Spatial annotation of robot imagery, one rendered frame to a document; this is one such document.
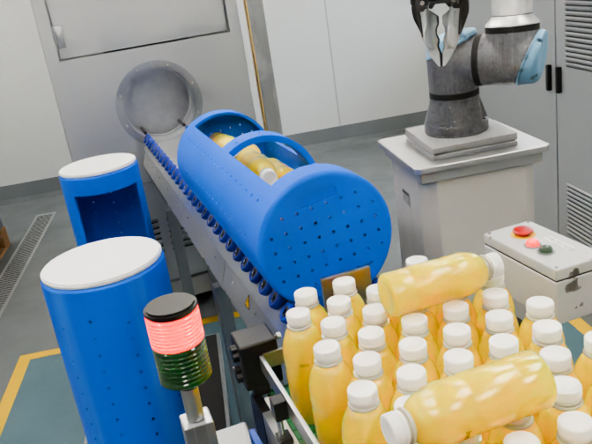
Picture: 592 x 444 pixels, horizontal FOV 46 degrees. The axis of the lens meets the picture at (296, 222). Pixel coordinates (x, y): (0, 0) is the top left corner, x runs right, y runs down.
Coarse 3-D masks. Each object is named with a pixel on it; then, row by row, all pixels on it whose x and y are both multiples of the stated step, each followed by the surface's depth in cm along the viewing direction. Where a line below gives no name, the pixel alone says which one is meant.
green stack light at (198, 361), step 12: (204, 336) 84; (192, 348) 81; (204, 348) 83; (156, 360) 82; (168, 360) 81; (180, 360) 80; (192, 360) 81; (204, 360) 83; (168, 372) 81; (180, 372) 81; (192, 372) 81; (204, 372) 83; (168, 384) 82; (180, 384) 82; (192, 384) 82
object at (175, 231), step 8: (168, 208) 329; (168, 216) 327; (168, 224) 331; (176, 224) 329; (176, 232) 330; (176, 240) 331; (176, 248) 332; (184, 248) 334; (176, 256) 334; (184, 256) 335; (184, 264) 336; (184, 272) 337; (184, 280) 338; (184, 288) 339; (192, 288) 341
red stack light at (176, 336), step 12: (192, 312) 81; (156, 324) 79; (168, 324) 79; (180, 324) 79; (192, 324) 80; (156, 336) 80; (168, 336) 79; (180, 336) 80; (192, 336) 81; (156, 348) 81; (168, 348) 80; (180, 348) 80
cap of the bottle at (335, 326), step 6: (324, 318) 108; (330, 318) 107; (336, 318) 107; (342, 318) 107; (324, 324) 106; (330, 324) 106; (336, 324) 105; (342, 324) 105; (324, 330) 105; (330, 330) 105; (336, 330) 105; (342, 330) 105; (324, 336) 106; (330, 336) 105; (336, 336) 105
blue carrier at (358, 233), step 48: (192, 144) 195; (240, 144) 168; (288, 144) 172; (240, 192) 148; (288, 192) 132; (336, 192) 135; (240, 240) 146; (288, 240) 134; (336, 240) 138; (384, 240) 142; (288, 288) 137
